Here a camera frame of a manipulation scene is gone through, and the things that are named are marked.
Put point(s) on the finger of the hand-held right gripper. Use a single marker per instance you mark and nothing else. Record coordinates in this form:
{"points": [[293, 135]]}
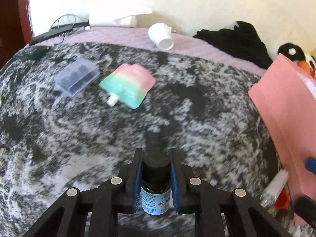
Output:
{"points": [[311, 165], [306, 208]]}

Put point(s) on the dark red wooden door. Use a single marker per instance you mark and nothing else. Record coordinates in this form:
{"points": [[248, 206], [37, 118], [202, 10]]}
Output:
{"points": [[14, 12]]}

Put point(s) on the black cloth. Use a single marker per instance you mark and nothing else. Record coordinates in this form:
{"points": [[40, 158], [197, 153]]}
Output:
{"points": [[237, 43]]}

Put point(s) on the white toilet paper roll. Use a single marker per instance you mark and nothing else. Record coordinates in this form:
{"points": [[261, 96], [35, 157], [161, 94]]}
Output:
{"points": [[116, 19]]}

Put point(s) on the panda plush toy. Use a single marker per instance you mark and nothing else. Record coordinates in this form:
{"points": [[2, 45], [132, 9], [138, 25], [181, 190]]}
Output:
{"points": [[291, 50]]}

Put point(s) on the clear plastic case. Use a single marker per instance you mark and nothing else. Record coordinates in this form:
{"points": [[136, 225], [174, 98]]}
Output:
{"points": [[75, 77]]}

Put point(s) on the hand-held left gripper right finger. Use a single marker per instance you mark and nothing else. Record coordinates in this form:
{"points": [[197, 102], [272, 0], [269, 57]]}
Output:
{"points": [[174, 185]]}

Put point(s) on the pink cardboard box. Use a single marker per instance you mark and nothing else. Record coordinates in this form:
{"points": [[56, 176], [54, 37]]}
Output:
{"points": [[279, 108]]}

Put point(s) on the clear plastic tube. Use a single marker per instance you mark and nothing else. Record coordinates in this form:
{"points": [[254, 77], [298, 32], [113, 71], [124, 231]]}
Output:
{"points": [[274, 187]]}

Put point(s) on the white pleated cup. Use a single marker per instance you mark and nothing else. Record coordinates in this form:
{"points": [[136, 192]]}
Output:
{"points": [[161, 37]]}

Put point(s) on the small red object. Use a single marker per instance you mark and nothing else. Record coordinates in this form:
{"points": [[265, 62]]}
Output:
{"points": [[281, 200]]}

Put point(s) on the black power strip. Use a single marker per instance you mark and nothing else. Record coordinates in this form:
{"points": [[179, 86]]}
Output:
{"points": [[54, 33]]}

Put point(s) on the rainbow spout pouch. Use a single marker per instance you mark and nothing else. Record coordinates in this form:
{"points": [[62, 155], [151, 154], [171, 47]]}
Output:
{"points": [[128, 86]]}

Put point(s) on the small black flat object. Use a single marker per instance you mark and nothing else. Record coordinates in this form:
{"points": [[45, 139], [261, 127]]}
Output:
{"points": [[37, 52]]}

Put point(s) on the pink bed sheet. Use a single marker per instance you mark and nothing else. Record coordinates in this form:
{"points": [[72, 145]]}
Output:
{"points": [[123, 34]]}

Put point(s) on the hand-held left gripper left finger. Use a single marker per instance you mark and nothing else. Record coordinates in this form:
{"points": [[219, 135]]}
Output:
{"points": [[137, 185]]}

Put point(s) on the small dark glass bottle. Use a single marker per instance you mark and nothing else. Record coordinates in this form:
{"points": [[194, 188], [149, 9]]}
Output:
{"points": [[155, 197]]}

